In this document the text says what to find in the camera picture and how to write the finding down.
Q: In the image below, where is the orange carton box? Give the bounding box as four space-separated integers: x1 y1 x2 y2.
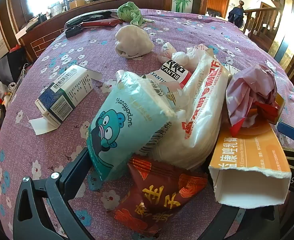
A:
208 94 292 209

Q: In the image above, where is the teal cartoon tissue pack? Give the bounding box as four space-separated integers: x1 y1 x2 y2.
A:
86 70 173 182

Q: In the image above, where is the red wrapper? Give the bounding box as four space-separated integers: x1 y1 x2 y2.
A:
229 100 282 137

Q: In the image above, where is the wooden partition counter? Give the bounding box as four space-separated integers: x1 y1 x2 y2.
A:
7 0 173 63

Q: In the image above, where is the white plastic wrap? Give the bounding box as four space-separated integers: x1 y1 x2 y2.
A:
158 42 190 68

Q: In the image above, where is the white plastic bag red print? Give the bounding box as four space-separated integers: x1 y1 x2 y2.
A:
152 44 232 170

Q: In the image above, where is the wooden stair railing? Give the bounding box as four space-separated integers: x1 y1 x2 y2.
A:
242 1 287 45

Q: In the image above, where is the black shopping bag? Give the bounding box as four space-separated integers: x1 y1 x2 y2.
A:
0 47 27 83

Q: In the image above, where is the blue white medicine box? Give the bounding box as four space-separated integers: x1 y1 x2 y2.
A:
29 64 103 135

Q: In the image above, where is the dark red snack packet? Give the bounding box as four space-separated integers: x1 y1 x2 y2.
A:
112 155 208 235

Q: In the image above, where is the white tube black label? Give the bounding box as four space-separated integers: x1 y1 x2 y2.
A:
141 59 193 98

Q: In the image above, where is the green knitted cloth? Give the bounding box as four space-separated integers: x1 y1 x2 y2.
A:
117 2 144 27

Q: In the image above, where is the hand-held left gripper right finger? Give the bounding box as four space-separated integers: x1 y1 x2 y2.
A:
207 200 285 240

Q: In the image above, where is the dark blue jacket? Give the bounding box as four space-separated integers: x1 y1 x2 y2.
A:
228 1 245 27

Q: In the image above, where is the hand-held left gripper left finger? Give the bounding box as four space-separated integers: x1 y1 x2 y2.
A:
13 147 95 240

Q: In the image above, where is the white cloth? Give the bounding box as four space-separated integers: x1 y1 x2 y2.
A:
115 25 154 60

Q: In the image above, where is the pink plastic bag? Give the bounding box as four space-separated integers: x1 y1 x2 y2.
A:
225 63 278 128

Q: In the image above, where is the small cardboard box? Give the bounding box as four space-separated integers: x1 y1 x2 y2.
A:
69 0 86 9

